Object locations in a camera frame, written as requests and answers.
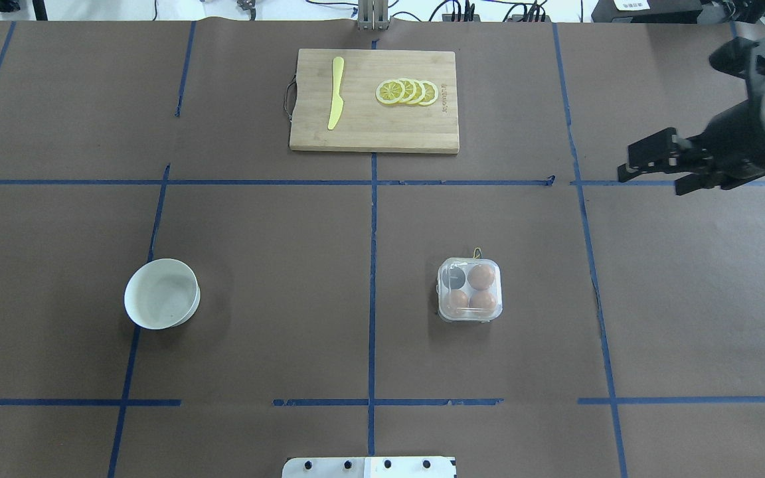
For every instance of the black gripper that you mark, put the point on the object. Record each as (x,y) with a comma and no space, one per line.
(733,136)

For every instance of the brown egg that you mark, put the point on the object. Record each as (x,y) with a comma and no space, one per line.
(481,276)
(457,303)
(483,302)

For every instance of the clear plastic egg box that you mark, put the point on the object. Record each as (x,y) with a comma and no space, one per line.
(452,274)

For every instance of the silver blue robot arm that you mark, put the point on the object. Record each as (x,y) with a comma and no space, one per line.
(755,93)

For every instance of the yellow lemon slice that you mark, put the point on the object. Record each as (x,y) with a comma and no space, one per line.
(416,93)
(430,93)
(390,92)
(409,90)

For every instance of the wooden cutting board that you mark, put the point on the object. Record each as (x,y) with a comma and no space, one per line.
(366,125)

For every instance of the yellow plastic knife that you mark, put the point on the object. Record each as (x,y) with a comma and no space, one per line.
(337,102)

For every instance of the white paper bowl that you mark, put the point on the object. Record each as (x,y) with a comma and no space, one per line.
(163,293)

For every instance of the aluminium frame post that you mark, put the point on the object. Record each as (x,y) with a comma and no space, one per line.
(372,15)

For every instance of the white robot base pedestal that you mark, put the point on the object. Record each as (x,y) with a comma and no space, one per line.
(391,466)

